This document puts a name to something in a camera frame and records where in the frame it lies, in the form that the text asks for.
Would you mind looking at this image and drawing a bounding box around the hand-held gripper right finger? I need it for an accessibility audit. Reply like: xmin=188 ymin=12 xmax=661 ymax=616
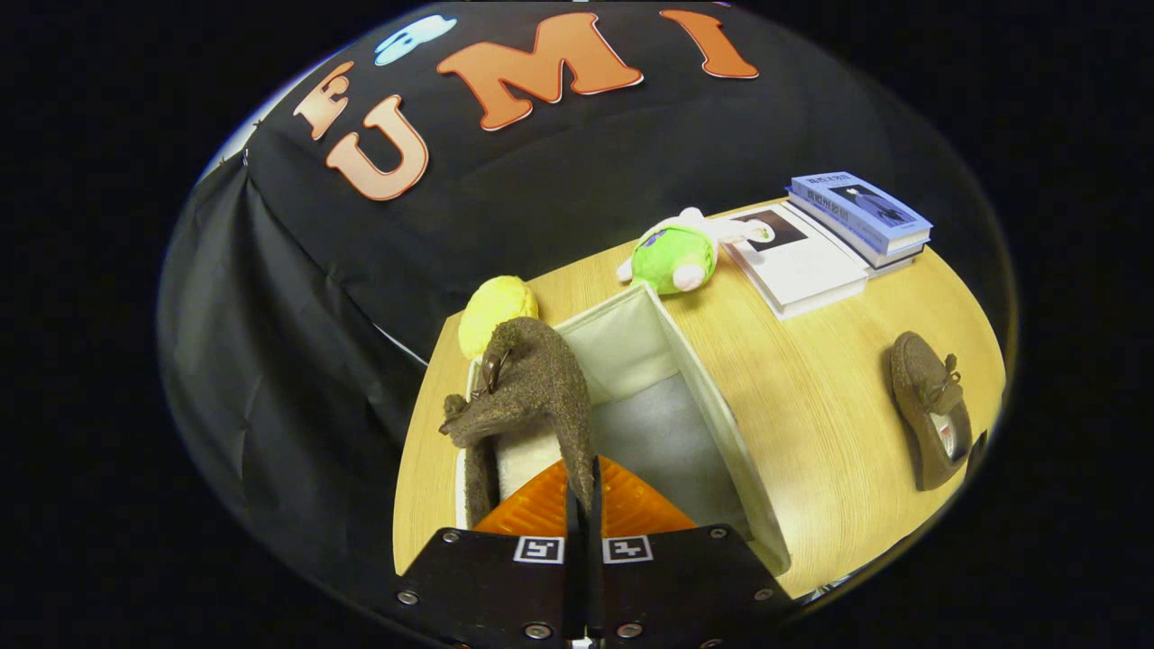
xmin=586 ymin=455 xmax=805 ymax=649

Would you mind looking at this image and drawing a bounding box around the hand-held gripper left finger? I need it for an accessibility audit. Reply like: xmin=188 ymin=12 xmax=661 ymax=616
xmin=389 ymin=458 xmax=582 ymax=649

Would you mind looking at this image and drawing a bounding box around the brown suede moccasin shoe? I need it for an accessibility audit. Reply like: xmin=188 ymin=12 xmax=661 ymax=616
xmin=439 ymin=315 xmax=598 ymax=533
xmin=888 ymin=331 xmax=975 ymax=492

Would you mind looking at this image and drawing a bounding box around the beige fabric storage box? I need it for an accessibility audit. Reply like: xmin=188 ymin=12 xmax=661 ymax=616
xmin=455 ymin=284 xmax=792 ymax=578

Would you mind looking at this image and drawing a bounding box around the yellow plush toy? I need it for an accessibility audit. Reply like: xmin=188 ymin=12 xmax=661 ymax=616
xmin=458 ymin=275 xmax=540 ymax=361

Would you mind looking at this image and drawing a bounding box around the green and pink plush toy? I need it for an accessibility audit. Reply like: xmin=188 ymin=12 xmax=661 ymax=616
xmin=617 ymin=207 xmax=776 ymax=297

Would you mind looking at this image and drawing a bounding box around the white portrait cover book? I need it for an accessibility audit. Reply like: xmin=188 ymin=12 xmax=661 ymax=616
xmin=721 ymin=203 xmax=871 ymax=321

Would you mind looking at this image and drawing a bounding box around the blue cover book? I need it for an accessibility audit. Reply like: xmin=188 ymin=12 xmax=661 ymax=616
xmin=791 ymin=171 xmax=934 ymax=253

